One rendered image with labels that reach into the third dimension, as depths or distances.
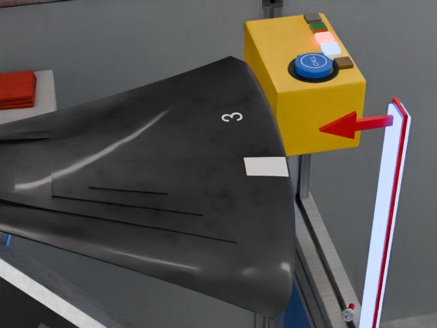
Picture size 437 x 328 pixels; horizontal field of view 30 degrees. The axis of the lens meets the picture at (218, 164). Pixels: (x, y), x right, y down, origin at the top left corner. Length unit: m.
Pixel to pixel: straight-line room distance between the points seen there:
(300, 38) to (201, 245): 0.44
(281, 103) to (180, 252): 0.34
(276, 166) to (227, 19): 0.78
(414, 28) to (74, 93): 0.60
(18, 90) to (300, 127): 0.51
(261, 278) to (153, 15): 0.83
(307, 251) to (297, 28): 0.26
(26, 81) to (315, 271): 0.56
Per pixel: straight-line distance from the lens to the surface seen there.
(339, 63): 0.90
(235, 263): 0.56
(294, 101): 0.87
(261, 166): 0.61
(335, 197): 1.66
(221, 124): 0.63
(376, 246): 0.72
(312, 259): 0.97
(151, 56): 1.38
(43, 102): 1.26
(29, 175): 0.58
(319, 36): 0.95
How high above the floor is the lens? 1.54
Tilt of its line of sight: 38 degrees down
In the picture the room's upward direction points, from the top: 1 degrees counter-clockwise
